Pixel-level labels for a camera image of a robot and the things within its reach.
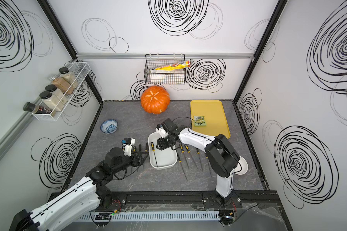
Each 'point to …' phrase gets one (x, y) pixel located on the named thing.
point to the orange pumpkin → (154, 99)
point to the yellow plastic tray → (209, 118)
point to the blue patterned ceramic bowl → (109, 126)
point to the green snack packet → (199, 121)
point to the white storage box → (166, 159)
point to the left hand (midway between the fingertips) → (144, 153)
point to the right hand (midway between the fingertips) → (159, 146)
